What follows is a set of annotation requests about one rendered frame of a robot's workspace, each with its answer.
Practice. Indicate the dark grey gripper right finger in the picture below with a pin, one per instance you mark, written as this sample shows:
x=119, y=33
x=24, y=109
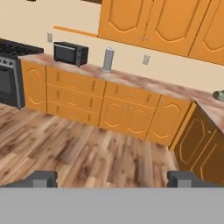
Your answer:
x=179, y=178

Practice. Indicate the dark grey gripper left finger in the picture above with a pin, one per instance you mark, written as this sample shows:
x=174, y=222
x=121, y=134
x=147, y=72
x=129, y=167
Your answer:
x=43, y=178

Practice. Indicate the dark orange base cupboards run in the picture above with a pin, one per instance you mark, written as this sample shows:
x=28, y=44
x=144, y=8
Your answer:
x=201, y=145

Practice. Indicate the dark grey-green round object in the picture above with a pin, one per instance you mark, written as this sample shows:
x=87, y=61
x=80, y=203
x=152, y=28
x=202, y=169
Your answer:
x=219, y=95

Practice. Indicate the black and silver stove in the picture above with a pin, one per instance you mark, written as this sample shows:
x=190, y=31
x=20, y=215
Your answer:
x=10, y=73

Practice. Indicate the black toaster oven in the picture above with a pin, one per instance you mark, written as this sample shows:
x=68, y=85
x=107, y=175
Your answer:
x=68, y=54

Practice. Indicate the grey cylindrical canister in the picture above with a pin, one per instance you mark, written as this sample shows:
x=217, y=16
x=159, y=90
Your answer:
x=108, y=59

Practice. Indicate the grey wall socket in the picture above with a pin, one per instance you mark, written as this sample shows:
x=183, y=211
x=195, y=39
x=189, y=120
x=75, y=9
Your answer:
x=146, y=59
x=50, y=37

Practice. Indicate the orange wall rail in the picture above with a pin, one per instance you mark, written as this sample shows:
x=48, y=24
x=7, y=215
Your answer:
x=75, y=31

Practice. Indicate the orange wall cupboards run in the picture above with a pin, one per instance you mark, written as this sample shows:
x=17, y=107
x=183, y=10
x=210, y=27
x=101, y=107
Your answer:
x=163, y=23

